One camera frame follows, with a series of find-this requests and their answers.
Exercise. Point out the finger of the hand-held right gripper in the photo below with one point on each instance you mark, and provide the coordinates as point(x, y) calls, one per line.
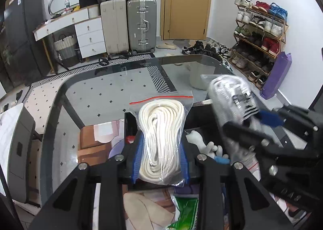
point(271, 118)
point(242, 131)

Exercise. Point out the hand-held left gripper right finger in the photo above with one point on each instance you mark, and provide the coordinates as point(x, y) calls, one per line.
point(185, 163)

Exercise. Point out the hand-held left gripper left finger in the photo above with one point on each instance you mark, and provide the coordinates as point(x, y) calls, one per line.
point(137, 159)

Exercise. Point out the white plush toy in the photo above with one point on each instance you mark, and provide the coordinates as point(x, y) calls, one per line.
point(207, 148)

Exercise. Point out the logo bag of white laces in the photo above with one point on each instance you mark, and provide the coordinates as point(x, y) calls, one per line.
point(233, 103)

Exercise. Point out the white packet with red edge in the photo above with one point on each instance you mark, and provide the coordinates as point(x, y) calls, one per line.
point(252, 168)

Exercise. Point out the black box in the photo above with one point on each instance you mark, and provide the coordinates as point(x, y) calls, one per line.
point(201, 118)

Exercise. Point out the purple folded mat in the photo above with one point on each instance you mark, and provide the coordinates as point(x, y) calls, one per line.
point(276, 76)

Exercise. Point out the large green packet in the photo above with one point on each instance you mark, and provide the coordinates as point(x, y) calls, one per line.
point(186, 212)

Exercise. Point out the wooden shoe rack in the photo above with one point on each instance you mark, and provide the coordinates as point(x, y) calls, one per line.
point(262, 50)

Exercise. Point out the pale round bin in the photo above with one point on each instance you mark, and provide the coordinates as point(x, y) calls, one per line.
point(199, 77)

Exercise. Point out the glass table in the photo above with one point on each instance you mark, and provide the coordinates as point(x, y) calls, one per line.
point(88, 98)

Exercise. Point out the shoe rack with shoes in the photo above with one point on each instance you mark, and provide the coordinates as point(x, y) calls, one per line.
point(257, 30)

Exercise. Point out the scattered shoes group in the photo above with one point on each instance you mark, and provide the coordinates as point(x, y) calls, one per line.
point(204, 46)

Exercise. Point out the flat beige slippers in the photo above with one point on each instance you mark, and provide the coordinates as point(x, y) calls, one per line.
point(165, 46)

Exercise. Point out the white marble top cabinet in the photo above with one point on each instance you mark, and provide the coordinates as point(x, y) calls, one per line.
point(15, 156)

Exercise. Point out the white wicker basket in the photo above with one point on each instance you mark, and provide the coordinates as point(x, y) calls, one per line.
point(65, 50)

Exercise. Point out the silver suitcase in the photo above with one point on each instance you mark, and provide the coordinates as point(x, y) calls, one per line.
point(141, 25)

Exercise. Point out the beige suitcase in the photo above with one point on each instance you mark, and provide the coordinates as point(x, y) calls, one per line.
point(114, 25)

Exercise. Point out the wooden door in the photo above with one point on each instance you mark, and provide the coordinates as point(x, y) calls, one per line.
point(186, 2)

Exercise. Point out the white desk with drawers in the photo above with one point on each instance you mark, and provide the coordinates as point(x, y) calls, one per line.
point(75, 30)

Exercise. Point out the clear water bottle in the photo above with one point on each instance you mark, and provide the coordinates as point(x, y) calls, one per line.
point(67, 5)

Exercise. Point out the dark grey fridge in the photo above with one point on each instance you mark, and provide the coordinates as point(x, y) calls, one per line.
point(22, 30)

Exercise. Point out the oval chrome frame mirror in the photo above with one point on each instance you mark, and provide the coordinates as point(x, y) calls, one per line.
point(63, 0)

